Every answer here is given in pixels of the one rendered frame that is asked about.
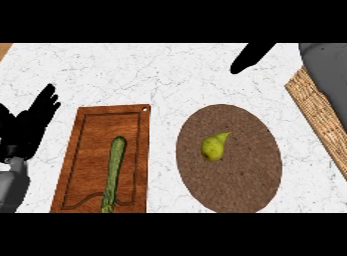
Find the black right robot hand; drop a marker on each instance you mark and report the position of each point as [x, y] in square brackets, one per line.
[251, 58]

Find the brown oval placemat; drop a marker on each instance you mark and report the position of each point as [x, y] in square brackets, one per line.
[240, 176]

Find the yellow-green pear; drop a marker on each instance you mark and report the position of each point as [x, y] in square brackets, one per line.
[214, 149]

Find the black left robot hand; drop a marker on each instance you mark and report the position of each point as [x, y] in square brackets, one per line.
[28, 128]

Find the brown wooden cutting board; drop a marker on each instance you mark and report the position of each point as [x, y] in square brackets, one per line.
[90, 146]

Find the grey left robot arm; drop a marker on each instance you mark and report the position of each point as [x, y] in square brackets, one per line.
[4, 190]

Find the green cucumber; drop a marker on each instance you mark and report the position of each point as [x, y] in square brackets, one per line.
[115, 166]

